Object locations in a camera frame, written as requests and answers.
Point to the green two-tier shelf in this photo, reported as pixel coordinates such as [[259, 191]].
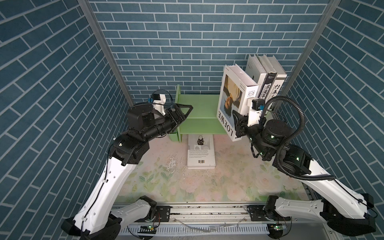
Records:
[[203, 118]]

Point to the white book with barcode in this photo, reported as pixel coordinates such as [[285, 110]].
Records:
[[201, 152]]

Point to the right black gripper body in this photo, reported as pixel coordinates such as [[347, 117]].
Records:
[[255, 133]]

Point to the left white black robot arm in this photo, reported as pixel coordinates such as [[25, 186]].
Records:
[[123, 156]]

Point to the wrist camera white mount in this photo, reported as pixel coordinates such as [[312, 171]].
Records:
[[161, 100], [256, 107]]

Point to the aluminium mounting rail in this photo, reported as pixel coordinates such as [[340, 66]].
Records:
[[210, 213]]

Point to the white La Dame aux camelias book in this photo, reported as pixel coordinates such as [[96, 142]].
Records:
[[256, 72]]

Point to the large white black-spine book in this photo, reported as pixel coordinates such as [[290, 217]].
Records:
[[279, 80]]

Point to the Chinese book with man portrait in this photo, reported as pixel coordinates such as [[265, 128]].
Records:
[[270, 77]]

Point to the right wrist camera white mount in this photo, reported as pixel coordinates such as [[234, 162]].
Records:
[[256, 107]]

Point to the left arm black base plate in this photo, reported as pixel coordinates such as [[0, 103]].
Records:
[[160, 214]]

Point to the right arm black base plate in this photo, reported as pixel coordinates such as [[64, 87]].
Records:
[[257, 213]]

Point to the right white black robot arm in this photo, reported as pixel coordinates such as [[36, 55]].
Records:
[[342, 209]]

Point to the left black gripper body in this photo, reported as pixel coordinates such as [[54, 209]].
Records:
[[168, 124]]

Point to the white Loewe Foundation Craft Prize book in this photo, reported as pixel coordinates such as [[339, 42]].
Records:
[[237, 87]]

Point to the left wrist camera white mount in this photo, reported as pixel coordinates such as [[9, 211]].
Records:
[[161, 100]]

